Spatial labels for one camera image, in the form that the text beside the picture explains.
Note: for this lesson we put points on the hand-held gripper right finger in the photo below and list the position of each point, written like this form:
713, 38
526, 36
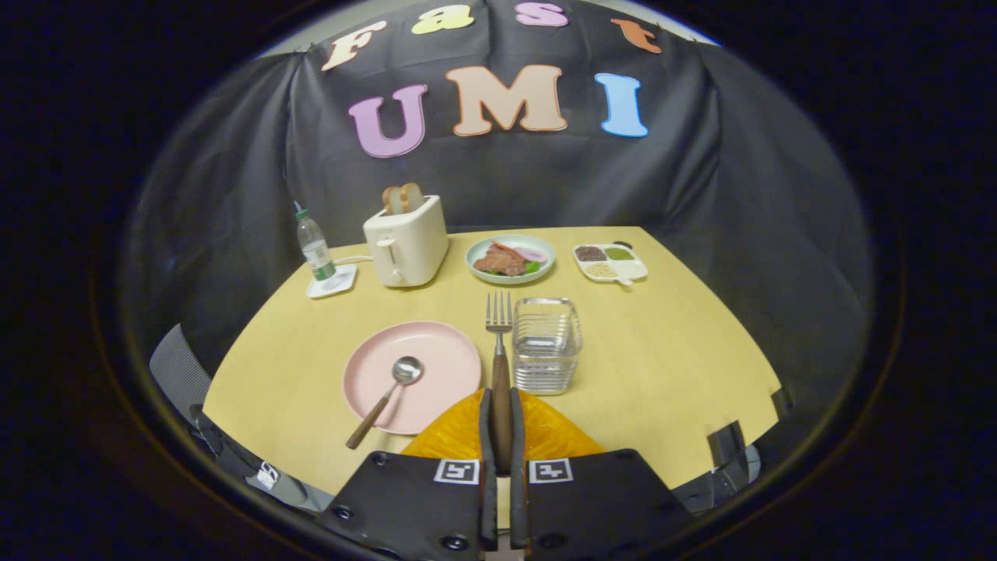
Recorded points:
519, 499

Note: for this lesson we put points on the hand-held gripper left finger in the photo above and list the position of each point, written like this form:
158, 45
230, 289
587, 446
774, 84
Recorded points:
487, 483

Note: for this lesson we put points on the pink plate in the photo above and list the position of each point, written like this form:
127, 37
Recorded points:
436, 358

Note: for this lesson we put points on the light green plate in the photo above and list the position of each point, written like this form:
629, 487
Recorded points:
483, 276

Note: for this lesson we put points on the black chair armrest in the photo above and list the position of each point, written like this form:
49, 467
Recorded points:
728, 446

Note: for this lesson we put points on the brown meat slices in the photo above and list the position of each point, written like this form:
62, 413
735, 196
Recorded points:
502, 261

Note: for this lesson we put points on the pink onion slice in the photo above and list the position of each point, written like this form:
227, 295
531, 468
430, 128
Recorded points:
533, 253

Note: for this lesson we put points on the beige seeds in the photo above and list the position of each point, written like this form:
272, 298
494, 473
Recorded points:
601, 270

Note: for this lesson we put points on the white square coaster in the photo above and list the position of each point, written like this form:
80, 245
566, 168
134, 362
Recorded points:
343, 282

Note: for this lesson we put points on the dark brown seeds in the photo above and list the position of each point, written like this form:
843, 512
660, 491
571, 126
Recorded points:
590, 253

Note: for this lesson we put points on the cream white toaster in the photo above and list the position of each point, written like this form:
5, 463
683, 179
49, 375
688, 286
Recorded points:
413, 241

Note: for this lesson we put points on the white divided condiment dish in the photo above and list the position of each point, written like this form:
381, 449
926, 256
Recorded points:
635, 270

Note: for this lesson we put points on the green powder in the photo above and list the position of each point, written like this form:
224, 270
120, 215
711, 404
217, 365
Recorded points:
619, 253

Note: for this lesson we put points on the clear plastic water bottle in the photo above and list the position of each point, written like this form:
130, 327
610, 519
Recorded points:
315, 253

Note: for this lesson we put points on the toasted bread slice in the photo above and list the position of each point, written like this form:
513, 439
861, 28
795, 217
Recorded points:
392, 200
413, 196

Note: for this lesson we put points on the grey mesh chair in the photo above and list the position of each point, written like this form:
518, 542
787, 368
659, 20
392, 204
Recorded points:
179, 374

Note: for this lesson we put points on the black backdrop cloth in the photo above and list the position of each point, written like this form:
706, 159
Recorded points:
740, 156

